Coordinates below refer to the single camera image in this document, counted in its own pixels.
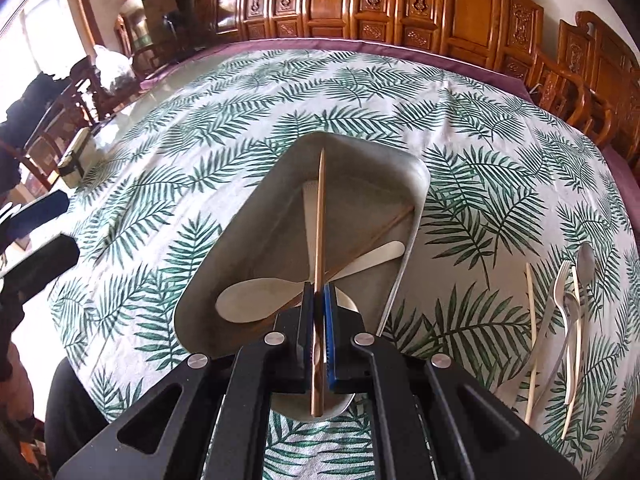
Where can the white box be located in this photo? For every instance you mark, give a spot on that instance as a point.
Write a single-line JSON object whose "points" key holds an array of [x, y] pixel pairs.
{"points": [[72, 157]]}

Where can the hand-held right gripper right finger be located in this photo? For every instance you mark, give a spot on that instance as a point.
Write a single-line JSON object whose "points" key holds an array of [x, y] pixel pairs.
{"points": [[331, 330]]}

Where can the metal spoon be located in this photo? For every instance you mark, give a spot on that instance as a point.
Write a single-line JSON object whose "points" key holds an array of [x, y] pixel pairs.
{"points": [[585, 260]]}

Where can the leaf-print tablecloth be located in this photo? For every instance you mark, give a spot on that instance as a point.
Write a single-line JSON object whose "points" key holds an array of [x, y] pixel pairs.
{"points": [[350, 100]]}

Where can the window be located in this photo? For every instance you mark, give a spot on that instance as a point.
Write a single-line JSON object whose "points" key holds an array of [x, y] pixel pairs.
{"points": [[45, 30]]}

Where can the wooden chair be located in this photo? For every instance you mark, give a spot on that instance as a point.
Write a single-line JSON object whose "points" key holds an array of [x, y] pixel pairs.
{"points": [[87, 90], [45, 150]]}

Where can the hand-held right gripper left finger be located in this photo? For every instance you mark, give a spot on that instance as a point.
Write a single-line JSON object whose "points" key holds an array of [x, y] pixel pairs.
{"points": [[307, 320]]}

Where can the brown chopstick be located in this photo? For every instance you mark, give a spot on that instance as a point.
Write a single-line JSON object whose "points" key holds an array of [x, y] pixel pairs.
{"points": [[320, 220], [385, 230]]}

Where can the carved wooden armchair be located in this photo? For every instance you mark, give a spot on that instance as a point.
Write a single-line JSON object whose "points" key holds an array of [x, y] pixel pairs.
{"points": [[600, 60]]}

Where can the clear plastic bag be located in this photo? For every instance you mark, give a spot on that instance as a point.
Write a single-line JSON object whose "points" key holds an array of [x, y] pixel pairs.
{"points": [[112, 67]]}

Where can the white plastic fork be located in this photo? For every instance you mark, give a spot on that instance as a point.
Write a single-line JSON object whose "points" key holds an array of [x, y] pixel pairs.
{"points": [[564, 280]]}

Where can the light bamboo chopstick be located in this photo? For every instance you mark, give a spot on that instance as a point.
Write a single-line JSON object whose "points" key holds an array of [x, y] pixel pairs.
{"points": [[532, 320], [579, 330]]}

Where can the grey metal tray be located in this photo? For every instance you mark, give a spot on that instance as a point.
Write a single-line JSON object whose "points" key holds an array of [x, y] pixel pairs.
{"points": [[260, 220]]}

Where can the dark blue folder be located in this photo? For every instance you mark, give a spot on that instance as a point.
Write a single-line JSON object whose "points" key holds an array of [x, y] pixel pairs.
{"points": [[42, 212]]}

